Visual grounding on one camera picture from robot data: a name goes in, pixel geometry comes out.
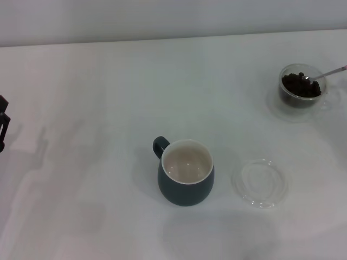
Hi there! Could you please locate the glass saucer under cup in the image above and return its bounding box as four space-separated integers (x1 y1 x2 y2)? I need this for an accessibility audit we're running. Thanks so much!
267 86 327 123

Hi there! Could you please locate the clear glass cup with handle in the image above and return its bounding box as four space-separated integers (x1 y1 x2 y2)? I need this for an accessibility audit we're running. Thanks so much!
279 63 333 111

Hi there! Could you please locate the clear glass spoon saucer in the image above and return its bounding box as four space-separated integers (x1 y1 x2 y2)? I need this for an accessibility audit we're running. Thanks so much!
231 159 292 210

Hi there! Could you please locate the pile of coffee beans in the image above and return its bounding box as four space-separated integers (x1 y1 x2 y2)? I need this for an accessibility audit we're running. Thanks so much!
281 71 322 107

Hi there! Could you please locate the pink-handled metal spoon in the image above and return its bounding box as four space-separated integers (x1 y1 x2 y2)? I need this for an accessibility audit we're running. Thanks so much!
301 64 347 82

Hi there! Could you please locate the dark green ceramic mug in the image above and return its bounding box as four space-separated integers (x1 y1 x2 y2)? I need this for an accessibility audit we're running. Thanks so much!
152 136 215 207

